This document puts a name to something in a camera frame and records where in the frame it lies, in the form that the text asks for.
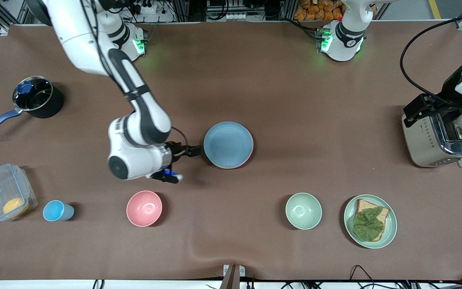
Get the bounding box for blue plate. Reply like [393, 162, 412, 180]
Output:
[203, 122, 253, 168]

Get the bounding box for beige chrome toaster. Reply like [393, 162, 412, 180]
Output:
[401, 102, 462, 168]

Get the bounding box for pink bowl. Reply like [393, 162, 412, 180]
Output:
[126, 190, 163, 227]

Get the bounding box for bread slice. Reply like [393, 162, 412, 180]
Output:
[353, 199, 390, 241]

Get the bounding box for green plate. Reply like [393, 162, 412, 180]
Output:
[344, 195, 398, 249]

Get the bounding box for green lettuce leaf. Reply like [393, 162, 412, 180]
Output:
[353, 207, 385, 242]

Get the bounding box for green bowl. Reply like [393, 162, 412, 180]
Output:
[286, 193, 322, 230]

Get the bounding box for metal table clamp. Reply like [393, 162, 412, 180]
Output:
[221, 264, 246, 289]

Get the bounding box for orange snack bags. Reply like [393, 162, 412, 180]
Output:
[294, 0, 344, 21]

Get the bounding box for blue cup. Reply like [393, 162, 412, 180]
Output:
[43, 200, 75, 222]

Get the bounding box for glass lid blue knob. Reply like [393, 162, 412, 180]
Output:
[13, 76, 53, 111]

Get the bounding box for yellow round food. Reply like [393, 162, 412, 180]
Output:
[3, 197, 30, 218]

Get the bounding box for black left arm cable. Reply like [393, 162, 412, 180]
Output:
[400, 10, 462, 101]

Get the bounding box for black pot blue handle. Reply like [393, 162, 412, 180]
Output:
[0, 76, 64, 138]

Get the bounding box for black floor cable loop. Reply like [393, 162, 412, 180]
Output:
[349, 265, 378, 289]

